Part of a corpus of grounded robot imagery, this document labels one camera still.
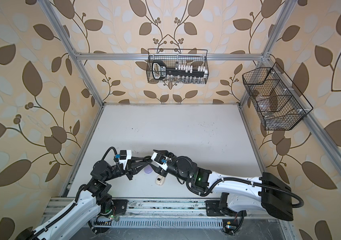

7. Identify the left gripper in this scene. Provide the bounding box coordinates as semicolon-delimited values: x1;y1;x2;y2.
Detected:
102;158;147;184

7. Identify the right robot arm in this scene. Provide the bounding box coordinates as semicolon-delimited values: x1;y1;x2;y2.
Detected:
151;151;304;221

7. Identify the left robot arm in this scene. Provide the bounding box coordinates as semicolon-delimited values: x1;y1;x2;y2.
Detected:
16;147;152;240

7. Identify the purple round earbud case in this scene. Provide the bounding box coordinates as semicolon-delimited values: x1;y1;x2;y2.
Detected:
144;166;153;174

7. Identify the beige earbud case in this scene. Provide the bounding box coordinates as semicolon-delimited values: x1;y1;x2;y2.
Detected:
155;175;166;186

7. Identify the black tool in basket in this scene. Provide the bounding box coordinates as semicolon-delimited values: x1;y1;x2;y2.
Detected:
149;60;209;80

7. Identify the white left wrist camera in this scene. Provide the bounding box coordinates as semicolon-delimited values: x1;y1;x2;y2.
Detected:
114;150;132;170

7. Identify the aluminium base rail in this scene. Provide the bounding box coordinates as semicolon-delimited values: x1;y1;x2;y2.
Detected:
41;198;277;221

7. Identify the back wall wire basket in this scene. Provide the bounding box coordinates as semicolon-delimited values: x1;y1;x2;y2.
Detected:
146;48;209;85

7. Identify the wall wire basket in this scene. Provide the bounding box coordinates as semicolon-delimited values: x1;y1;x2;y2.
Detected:
242;63;313;131
146;48;209;85

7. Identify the right wall wire basket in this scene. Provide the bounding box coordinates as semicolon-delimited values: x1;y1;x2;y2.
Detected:
242;63;313;131

